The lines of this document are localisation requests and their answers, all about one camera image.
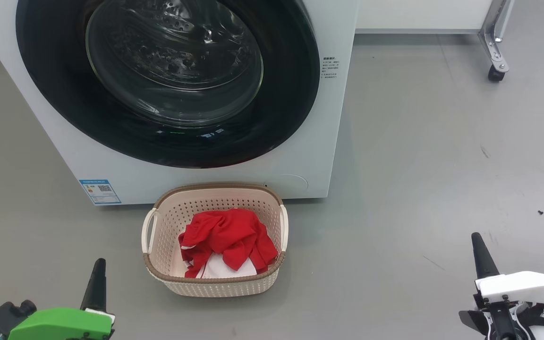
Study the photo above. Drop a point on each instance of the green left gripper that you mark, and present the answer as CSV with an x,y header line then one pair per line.
x,y
59,326

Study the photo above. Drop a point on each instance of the round filter cover panel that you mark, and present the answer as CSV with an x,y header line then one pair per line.
x,y
295,183

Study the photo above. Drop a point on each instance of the white front-load washing machine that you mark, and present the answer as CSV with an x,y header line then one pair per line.
x,y
64,156

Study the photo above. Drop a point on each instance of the metal cart leg with caster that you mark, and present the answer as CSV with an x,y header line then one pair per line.
x,y
495,47

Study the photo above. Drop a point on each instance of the black round glass washer door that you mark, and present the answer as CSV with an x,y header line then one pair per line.
x,y
64,108

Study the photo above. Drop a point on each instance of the white cabinet panel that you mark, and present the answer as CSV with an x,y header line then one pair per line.
x,y
418,14

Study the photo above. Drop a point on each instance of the blue energy label sticker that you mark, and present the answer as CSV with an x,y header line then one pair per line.
x,y
100,191

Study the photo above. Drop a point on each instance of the red and white garment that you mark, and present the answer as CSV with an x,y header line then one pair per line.
x,y
229,236

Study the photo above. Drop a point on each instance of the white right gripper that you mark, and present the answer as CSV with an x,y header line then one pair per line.
x,y
527,288

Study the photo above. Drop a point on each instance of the cream perforated laundry basket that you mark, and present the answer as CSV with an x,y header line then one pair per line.
x,y
215,285

